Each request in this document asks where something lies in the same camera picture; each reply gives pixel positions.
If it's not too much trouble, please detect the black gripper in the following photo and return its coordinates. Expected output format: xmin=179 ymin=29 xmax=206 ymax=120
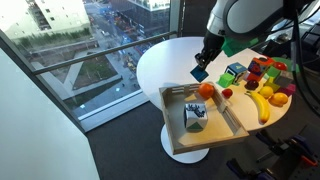
xmin=194 ymin=31 xmax=226 ymax=71

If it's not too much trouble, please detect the blue block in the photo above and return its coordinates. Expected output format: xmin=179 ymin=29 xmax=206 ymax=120
xmin=190 ymin=64 xmax=210 ymax=83

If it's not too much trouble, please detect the bright green block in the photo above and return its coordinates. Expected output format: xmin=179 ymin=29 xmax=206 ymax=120
xmin=217 ymin=72 xmax=236 ymax=89

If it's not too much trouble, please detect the light green block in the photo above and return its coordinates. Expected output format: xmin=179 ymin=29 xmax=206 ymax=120
xmin=265 ymin=65 xmax=282 ymax=79

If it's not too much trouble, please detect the wooden tray box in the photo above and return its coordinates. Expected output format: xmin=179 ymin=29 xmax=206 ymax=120
xmin=158 ymin=82 xmax=250 ymax=156

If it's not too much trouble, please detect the yellow block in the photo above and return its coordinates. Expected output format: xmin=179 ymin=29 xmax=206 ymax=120
xmin=263 ymin=77 xmax=281 ymax=93

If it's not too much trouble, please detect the gray block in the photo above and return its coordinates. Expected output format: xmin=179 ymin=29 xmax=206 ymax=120
xmin=273 ymin=70 xmax=296 ymax=88

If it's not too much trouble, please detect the magenta block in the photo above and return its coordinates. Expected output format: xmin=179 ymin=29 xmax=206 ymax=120
xmin=277 ymin=83 xmax=297 ymax=98

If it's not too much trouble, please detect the orange fruit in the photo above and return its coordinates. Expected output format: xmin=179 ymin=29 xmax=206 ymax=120
xmin=197 ymin=82 xmax=215 ymax=100

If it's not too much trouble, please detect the blue white number cube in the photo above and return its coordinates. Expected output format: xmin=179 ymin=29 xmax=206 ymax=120
xmin=225 ymin=62 xmax=249 ymax=85

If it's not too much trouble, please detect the small red fruit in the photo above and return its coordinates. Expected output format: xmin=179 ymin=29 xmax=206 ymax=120
xmin=221 ymin=88 xmax=234 ymax=100

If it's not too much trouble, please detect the dark purple plum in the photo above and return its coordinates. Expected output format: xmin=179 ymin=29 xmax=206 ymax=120
xmin=244 ymin=79 xmax=260 ymax=91

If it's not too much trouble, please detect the white black printed toy cube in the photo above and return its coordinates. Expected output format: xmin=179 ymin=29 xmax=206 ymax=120
xmin=183 ymin=103 xmax=209 ymax=132

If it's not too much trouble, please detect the red orange soft cube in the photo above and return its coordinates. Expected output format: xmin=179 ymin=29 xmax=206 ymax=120
xmin=246 ymin=55 xmax=275 ymax=83

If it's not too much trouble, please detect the yellow lemon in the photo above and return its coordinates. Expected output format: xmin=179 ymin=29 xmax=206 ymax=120
xmin=258 ymin=85 xmax=275 ymax=100

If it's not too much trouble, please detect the yellow banana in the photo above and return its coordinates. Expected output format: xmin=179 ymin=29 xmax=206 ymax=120
xmin=244 ymin=90 xmax=271 ymax=125

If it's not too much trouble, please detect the red tomato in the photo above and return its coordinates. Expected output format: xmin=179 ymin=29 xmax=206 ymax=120
xmin=273 ymin=61 xmax=288 ymax=72

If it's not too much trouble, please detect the orange-yellow lemon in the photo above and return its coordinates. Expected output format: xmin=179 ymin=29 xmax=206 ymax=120
xmin=268 ymin=92 xmax=289 ymax=108

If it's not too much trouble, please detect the green plate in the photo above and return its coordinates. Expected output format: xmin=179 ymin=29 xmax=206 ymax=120
xmin=270 ymin=56 xmax=301 ymax=75

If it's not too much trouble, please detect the dark window railing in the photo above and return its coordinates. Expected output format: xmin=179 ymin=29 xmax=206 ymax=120
xmin=32 ymin=30 xmax=178 ymax=76

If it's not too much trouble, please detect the black chair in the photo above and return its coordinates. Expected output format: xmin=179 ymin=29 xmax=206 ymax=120
xmin=263 ymin=23 xmax=320 ymax=73

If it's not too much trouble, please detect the blue black clamp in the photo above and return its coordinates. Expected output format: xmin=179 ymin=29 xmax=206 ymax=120
xmin=226 ymin=158 xmax=268 ymax=180

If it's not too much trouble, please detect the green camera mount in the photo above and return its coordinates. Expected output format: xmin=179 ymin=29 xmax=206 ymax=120
xmin=221 ymin=35 xmax=260 ymax=58

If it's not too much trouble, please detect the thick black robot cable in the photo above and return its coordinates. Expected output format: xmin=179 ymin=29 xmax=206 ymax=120
xmin=288 ymin=0 xmax=320 ymax=118

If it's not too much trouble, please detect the white table pedestal base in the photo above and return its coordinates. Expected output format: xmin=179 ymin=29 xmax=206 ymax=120
xmin=160 ymin=123 xmax=210 ymax=165

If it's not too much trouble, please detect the black clamp orange handle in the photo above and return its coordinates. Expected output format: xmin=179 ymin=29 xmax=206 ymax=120
xmin=255 ymin=129 xmax=319 ymax=168

